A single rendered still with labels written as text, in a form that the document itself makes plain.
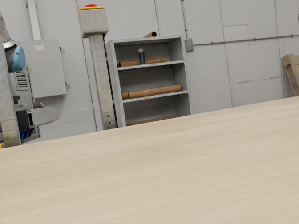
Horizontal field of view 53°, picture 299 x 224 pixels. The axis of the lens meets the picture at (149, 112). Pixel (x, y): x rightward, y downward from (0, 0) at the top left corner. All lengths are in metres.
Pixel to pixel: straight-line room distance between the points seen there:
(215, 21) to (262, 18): 0.86
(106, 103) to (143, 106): 2.97
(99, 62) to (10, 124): 0.29
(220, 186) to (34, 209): 0.14
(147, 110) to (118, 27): 1.09
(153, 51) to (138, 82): 0.45
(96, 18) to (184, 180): 0.67
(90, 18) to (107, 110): 0.26
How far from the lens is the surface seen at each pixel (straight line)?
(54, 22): 3.72
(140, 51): 3.55
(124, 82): 3.75
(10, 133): 0.86
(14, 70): 1.51
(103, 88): 0.86
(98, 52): 0.86
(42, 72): 3.38
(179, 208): 0.20
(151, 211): 0.20
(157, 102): 3.89
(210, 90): 4.29
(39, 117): 1.59
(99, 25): 0.86
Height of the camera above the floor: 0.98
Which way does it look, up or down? 4 degrees down
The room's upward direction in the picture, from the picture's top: 8 degrees counter-clockwise
